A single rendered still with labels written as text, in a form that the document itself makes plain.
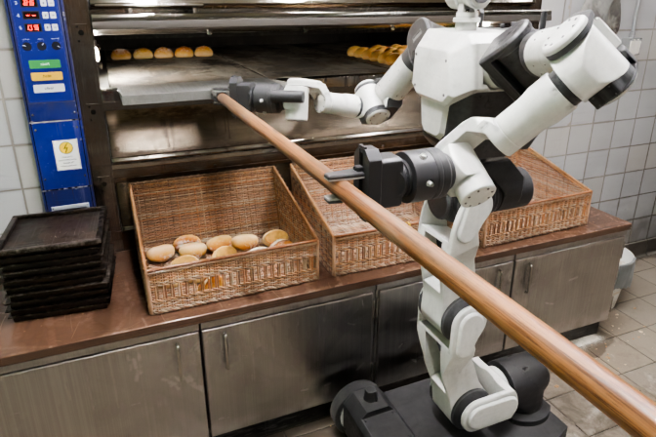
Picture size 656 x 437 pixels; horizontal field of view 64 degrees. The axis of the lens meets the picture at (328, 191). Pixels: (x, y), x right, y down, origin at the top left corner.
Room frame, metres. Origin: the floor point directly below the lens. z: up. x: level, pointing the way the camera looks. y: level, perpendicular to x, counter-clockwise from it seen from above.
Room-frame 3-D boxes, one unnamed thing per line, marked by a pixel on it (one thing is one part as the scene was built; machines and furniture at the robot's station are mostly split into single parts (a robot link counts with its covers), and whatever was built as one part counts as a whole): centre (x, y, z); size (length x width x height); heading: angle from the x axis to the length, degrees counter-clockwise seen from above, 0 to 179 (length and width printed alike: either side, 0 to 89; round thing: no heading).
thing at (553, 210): (2.14, -0.74, 0.72); 0.56 x 0.49 x 0.28; 114
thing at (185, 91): (1.82, 0.42, 1.19); 0.55 x 0.36 x 0.03; 113
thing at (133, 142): (2.15, -0.06, 1.02); 1.79 x 0.11 x 0.19; 113
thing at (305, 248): (1.68, 0.37, 0.72); 0.56 x 0.49 x 0.28; 113
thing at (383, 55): (2.78, -0.43, 1.21); 0.61 x 0.48 x 0.06; 23
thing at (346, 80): (2.17, -0.05, 1.16); 1.80 x 0.06 x 0.04; 113
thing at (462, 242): (1.33, -0.35, 0.78); 0.18 x 0.15 x 0.47; 23
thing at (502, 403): (1.38, -0.46, 0.28); 0.21 x 0.20 x 0.13; 113
